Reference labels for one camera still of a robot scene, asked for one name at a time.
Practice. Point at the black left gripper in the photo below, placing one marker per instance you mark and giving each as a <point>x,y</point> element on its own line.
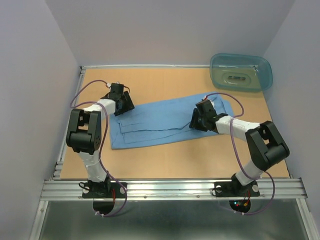
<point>128,105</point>

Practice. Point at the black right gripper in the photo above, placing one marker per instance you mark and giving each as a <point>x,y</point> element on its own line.
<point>194,123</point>

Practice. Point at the light blue shirt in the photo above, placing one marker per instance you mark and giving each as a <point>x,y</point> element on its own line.
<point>156,123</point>

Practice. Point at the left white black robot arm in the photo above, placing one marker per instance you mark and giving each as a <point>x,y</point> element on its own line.
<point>86,134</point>

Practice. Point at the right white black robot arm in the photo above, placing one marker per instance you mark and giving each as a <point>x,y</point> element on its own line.
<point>265,144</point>

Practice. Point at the teal plastic bin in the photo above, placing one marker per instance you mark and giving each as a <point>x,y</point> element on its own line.
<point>238,72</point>

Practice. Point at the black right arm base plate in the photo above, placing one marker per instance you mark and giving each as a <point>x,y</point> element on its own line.
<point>232,189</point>

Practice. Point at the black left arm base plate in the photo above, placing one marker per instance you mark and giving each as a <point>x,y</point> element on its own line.
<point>101,190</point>

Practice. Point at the aluminium front rail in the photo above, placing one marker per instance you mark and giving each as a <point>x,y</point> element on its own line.
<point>170,189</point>

